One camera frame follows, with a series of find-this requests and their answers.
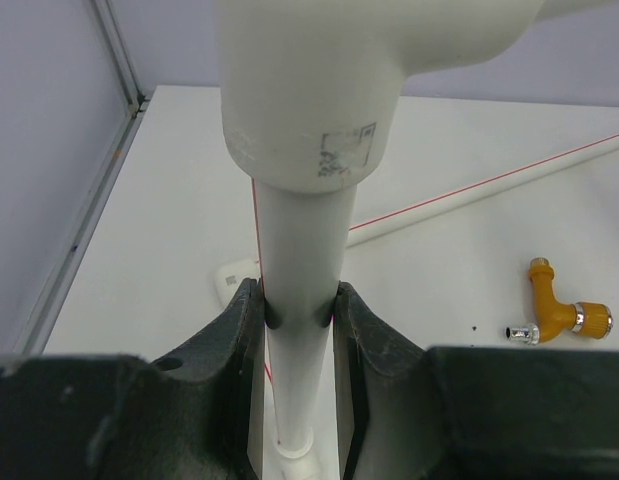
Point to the yellow plastic faucet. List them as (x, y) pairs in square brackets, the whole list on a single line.
[(552, 318)]

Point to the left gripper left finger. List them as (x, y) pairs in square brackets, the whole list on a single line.
[(209, 411)]

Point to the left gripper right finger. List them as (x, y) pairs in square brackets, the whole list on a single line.
[(386, 406)]

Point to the white PVC pipe frame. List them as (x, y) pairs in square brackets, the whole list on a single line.
[(308, 94)]

